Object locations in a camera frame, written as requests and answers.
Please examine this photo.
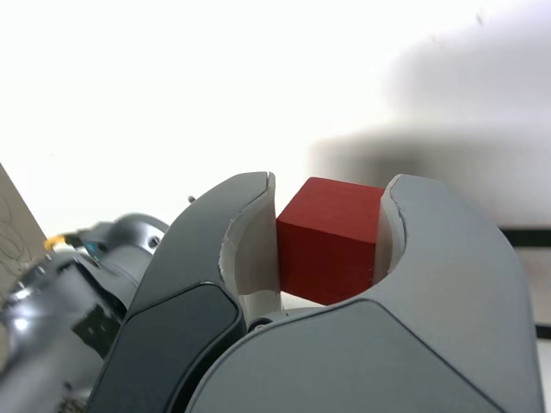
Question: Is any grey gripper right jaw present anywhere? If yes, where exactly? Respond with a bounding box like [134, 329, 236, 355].
[188, 172, 544, 413]

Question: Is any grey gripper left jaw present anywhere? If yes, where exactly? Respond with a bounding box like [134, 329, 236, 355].
[84, 170, 284, 413]

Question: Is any red cube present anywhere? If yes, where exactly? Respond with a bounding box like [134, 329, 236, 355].
[275, 176, 387, 307]

